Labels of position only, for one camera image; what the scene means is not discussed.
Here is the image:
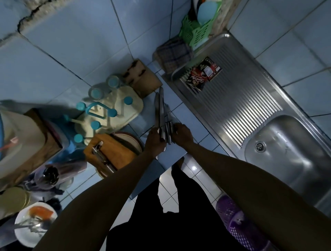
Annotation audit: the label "clear glass cup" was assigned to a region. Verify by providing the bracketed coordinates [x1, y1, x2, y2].
[107, 75, 122, 90]
[89, 87, 107, 101]

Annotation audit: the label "cream cup rack teal knobs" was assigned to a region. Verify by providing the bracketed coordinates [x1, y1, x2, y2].
[62, 85, 144, 147]

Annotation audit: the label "person's right forearm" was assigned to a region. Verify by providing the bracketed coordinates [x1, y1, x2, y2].
[183, 141, 331, 251]

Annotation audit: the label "checked dishcloth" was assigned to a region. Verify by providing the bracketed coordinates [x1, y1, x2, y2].
[155, 37, 193, 74]

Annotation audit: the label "person's left hand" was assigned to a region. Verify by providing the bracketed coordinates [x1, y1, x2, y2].
[143, 127, 167, 159]

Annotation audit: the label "white plate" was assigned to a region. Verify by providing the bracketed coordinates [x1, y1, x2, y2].
[14, 202, 58, 248]

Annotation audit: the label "green plastic basket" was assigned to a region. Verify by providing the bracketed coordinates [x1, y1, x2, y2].
[178, 0, 223, 50]

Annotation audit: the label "person's left forearm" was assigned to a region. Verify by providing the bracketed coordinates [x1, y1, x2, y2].
[33, 151, 156, 251]

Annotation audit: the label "red plastic utensil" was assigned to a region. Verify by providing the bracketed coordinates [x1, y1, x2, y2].
[0, 137, 19, 153]

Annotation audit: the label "red black sachet pack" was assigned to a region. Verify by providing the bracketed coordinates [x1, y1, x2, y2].
[181, 57, 223, 93]

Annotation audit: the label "translucent plastic container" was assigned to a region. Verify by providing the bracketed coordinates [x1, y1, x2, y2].
[0, 110, 46, 179]

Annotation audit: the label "small wooden cutting board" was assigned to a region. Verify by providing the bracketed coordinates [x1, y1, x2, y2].
[83, 133, 141, 172]

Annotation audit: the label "person's black clothing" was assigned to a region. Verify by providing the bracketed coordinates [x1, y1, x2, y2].
[106, 158, 249, 251]

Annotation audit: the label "purple plastic basket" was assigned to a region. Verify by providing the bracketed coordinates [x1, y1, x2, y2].
[216, 195, 272, 251]

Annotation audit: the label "light blue plastic scoop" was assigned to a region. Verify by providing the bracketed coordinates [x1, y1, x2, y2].
[198, 0, 223, 26]

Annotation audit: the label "person's right hand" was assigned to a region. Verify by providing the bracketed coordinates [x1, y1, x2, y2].
[172, 123, 194, 148]

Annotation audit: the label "wooden knife block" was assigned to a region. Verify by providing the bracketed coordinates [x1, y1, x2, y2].
[121, 59, 163, 99]

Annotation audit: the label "stainless steel sink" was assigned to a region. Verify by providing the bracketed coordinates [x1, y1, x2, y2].
[161, 32, 331, 215]

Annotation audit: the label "round brown-rimmed plate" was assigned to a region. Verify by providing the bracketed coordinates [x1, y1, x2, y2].
[96, 131, 144, 179]

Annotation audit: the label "knives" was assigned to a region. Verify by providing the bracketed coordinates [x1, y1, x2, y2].
[92, 141, 117, 174]

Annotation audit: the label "gold lid jar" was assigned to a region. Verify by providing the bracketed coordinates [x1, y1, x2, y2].
[0, 187, 30, 219]

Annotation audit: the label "orange food piece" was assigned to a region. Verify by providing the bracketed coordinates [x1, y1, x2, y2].
[29, 206, 54, 220]

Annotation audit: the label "white bowl with cloth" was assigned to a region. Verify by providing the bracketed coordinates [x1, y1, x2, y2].
[24, 177, 74, 200]

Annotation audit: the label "clear cup with cutlery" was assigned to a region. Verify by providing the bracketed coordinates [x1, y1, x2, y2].
[35, 160, 87, 189]

